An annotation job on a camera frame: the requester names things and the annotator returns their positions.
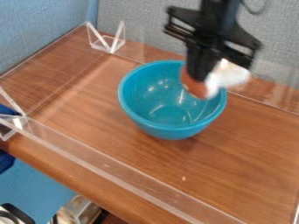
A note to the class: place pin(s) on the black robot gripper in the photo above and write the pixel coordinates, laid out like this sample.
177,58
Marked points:
211,32

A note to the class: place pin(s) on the brown and white toy mushroom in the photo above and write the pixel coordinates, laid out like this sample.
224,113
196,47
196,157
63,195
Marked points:
225,75

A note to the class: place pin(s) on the blue bowl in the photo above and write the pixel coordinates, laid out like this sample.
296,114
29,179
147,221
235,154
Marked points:
157,104

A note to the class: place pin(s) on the clear acrylic back barrier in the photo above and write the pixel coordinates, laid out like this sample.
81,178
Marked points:
267,91

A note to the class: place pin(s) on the clear acrylic barrier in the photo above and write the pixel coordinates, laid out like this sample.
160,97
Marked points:
267,91
136,197

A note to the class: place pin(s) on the clear acrylic front barrier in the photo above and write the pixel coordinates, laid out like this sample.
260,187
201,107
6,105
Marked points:
136,197

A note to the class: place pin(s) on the blue cloth object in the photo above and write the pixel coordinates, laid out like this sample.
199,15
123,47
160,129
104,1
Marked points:
6,159

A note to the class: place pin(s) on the black and white object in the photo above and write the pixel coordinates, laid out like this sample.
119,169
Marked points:
10,215

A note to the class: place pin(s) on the clear acrylic corner bracket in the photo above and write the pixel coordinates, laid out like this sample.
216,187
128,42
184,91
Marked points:
107,44

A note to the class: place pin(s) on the clear acrylic left bracket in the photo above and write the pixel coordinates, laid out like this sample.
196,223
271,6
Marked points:
13,122

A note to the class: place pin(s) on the metal table frame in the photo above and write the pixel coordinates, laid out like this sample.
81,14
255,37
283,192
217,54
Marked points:
79,211

